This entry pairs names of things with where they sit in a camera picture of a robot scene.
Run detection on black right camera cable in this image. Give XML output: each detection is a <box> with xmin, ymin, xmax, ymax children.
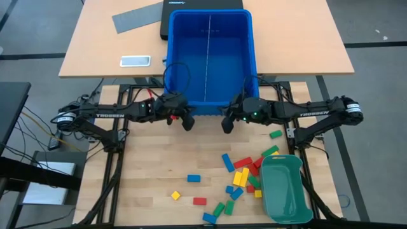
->
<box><xmin>243</xmin><ymin>74</ymin><xmax>287</xmax><ymax>102</ymax></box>

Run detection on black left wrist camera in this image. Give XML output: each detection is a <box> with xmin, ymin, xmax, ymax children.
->
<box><xmin>181</xmin><ymin>113</ymin><xmax>196</xmax><ymax>132</ymax></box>

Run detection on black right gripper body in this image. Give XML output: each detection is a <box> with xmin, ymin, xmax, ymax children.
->
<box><xmin>224</xmin><ymin>97</ymin><xmax>274</xmax><ymax>124</ymax></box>

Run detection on black horizontal bar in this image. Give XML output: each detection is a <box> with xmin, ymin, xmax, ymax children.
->
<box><xmin>0</xmin><ymin>155</ymin><xmax>82</xmax><ymax>191</ymax></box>

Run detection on orange floor cable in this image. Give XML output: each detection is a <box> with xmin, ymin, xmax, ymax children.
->
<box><xmin>20</xmin><ymin>110</ymin><xmax>83</xmax><ymax>153</ymax></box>

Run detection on black power adapter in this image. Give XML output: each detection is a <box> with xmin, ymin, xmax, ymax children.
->
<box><xmin>47</xmin><ymin>135</ymin><xmax>64</xmax><ymax>151</ymax></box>

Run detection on white-edged grey phone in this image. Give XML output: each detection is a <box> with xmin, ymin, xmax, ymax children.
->
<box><xmin>119</xmin><ymin>55</ymin><xmax>151</xmax><ymax>68</ymax></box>

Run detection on teal plastic basket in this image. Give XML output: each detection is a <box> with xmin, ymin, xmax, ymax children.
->
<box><xmin>259</xmin><ymin>154</ymin><xmax>315</xmax><ymax>223</ymax></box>

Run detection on black left camera cable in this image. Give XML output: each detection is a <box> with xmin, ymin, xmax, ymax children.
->
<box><xmin>162</xmin><ymin>62</ymin><xmax>191</xmax><ymax>96</ymax></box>

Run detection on blue ring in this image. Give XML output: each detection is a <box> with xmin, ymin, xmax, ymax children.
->
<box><xmin>337</xmin><ymin>193</ymin><xmax>351</xmax><ymax>209</ymax></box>

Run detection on long blue block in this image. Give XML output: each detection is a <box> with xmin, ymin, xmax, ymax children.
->
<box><xmin>221</xmin><ymin>153</ymin><xmax>235</xmax><ymax>173</ymax></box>

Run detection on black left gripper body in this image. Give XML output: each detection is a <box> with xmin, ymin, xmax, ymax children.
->
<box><xmin>154</xmin><ymin>94</ymin><xmax>195</xmax><ymax>120</ymax></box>

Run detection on black floor cable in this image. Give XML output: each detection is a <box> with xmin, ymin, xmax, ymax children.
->
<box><xmin>22</xmin><ymin>105</ymin><xmax>54</xmax><ymax>136</ymax></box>

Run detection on black cable hose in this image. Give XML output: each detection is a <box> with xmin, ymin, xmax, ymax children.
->
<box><xmin>298</xmin><ymin>176</ymin><xmax>343</xmax><ymax>223</ymax></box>
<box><xmin>74</xmin><ymin>152</ymin><xmax>123</xmax><ymax>228</ymax></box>

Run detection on white flat box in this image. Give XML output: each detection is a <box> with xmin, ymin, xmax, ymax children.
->
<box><xmin>22</xmin><ymin>161</ymin><xmax>77</xmax><ymax>206</ymax></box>

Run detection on large blue plastic bin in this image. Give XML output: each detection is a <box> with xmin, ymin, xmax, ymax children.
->
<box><xmin>163</xmin><ymin>8</ymin><xmax>260</xmax><ymax>116</ymax></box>

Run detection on long red block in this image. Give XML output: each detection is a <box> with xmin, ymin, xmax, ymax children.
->
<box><xmin>233</xmin><ymin>156</ymin><xmax>253</xmax><ymax>169</ymax></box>

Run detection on long yellow block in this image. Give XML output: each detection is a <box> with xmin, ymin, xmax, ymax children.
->
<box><xmin>239</xmin><ymin>167</ymin><xmax>251</xmax><ymax>188</ymax></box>

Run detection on black camera cable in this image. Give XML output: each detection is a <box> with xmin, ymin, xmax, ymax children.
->
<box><xmin>162</xmin><ymin>62</ymin><xmax>191</xmax><ymax>96</ymax></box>
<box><xmin>243</xmin><ymin>74</ymin><xmax>287</xmax><ymax>102</ymax></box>

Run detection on black closed laptop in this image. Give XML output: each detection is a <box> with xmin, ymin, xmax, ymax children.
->
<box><xmin>160</xmin><ymin>0</ymin><xmax>244</xmax><ymax>41</ymax></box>

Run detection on long green block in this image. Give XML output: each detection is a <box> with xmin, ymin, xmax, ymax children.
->
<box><xmin>261</xmin><ymin>144</ymin><xmax>280</xmax><ymax>158</ymax></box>

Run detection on flat grey sheet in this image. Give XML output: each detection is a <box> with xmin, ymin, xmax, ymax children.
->
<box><xmin>111</xmin><ymin>1</ymin><xmax>165</xmax><ymax>34</ymax></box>

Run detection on black side desk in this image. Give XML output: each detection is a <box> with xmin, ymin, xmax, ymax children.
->
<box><xmin>0</xmin><ymin>81</ymin><xmax>32</xmax><ymax>147</ymax></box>

